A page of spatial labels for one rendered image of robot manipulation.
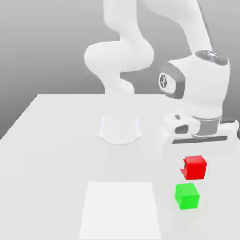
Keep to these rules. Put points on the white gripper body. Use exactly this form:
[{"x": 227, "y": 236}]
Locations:
[{"x": 198, "y": 148}]

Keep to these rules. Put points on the small red cube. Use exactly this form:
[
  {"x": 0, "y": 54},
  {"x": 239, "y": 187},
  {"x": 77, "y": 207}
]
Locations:
[{"x": 196, "y": 167}]

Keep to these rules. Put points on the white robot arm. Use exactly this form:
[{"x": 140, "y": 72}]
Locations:
[{"x": 120, "y": 56}]

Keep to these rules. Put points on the small green cube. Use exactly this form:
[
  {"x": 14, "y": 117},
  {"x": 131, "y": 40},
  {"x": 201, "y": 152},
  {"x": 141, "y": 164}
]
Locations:
[{"x": 187, "y": 196}]

